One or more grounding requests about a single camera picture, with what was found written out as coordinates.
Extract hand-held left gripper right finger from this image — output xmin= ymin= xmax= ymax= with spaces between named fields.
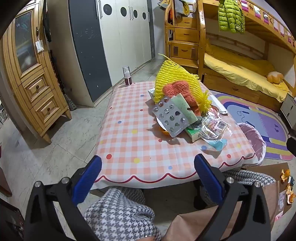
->
xmin=194 ymin=153 xmax=271 ymax=241

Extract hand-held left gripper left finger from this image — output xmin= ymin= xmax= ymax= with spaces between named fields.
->
xmin=24 ymin=155 xmax=103 ymax=241

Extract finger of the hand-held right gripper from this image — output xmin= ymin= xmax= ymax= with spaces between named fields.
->
xmin=286 ymin=130 xmax=296 ymax=159

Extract light blue plastic piece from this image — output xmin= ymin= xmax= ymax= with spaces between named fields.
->
xmin=207 ymin=138 xmax=228 ymax=152

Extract waste bin with pink liner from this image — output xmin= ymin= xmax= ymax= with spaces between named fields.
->
xmin=237 ymin=122 xmax=266 ymax=166

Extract green tissue packet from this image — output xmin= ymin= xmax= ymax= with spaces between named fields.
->
xmin=184 ymin=126 xmax=208 ymax=143

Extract clear plastic packaging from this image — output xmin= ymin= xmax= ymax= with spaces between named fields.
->
xmin=196 ymin=111 xmax=233 ymax=144

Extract silver blister pack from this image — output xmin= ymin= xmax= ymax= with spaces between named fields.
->
xmin=152 ymin=97 xmax=190 ymax=137

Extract light green packet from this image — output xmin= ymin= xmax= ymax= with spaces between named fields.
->
xmin=171 ymin=94 xmax=198 ymax=124

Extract orange fuzzy cloth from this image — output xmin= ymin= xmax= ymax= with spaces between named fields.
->
xmin=162 ymin=80 xmax=201 ymax=116

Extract small white box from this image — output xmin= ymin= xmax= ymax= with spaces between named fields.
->
xmin=148 ymin=88 xmax=160 ymax=100

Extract yellow foam fruit net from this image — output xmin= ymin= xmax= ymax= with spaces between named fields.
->
xmin=154 ymin=54 xmax=212 ymax=116

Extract grey nightstand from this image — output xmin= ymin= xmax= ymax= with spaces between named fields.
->
xmin=280 ymin=94 xmax=296 ymax=124

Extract brown cardboard sheet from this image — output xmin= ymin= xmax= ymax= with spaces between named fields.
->
xmin=243 ymin=162 xmax=294 ymax=223

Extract person's houndstooth trousers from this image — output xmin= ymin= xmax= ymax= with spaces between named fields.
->
xmin=83 ymin=169 xmax=277 ymax=241

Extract pastel rainbow rug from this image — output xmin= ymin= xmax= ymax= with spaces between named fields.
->
xmin=209 ymin=90 xmax=295 ymax=161

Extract cardboard box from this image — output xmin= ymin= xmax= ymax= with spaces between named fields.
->
xmin=162 ymin=181 xmax=280 ymax=241

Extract table with checkered tablecloth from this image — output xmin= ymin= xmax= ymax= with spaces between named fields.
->
xmin=94 ymin=80 xmax=260 ymax=189

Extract pink printed packet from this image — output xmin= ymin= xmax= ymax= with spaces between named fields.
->
xmin=274 ymin=191 xmax=288 ymax=223

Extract orange plush toy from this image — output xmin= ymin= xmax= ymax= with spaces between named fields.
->
xmin=267 ymin=71 xmax=284 ymax=83

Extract dark patterned bag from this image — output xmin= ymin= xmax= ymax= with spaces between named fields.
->
xmin=63 ymin=93 xmax=77 ymax=112

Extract wooden bunk bed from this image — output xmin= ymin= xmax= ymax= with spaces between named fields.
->
xmin=196 ymin=0 xmax=296 ymax=112

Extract yellow bed sheet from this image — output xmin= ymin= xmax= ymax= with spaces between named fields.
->
xmin=203 ymin=44 xmax=290 ymax=102

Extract wooden cabinet with drawers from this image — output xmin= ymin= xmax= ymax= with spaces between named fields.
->
xmin=1 ymin=0 xmax=72 ymax=144

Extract white and maroon bottle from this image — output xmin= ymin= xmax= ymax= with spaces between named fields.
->
xmin=122 ymin=66 xmax=132 ymax=86

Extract white and grey wardrobe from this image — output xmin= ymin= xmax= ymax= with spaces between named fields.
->
xmin=47 ymin=0 xmax=155 ymax=108

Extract green puffer jacket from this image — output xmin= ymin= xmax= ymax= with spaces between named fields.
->
xmin=218 ymin=0 xmax=245 ymax=35

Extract wooden staircase drawer unit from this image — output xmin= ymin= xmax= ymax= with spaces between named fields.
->
xmin=164 ymin=0 xmax=206 ymax=75

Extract black hanging garment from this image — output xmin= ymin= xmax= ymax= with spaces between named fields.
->
xmin=43 ymin=0 xmax=52 ymax=43

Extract grey cloth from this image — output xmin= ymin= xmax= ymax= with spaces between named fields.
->
xmin=174 ymin=0 xmax=185 ymax=19

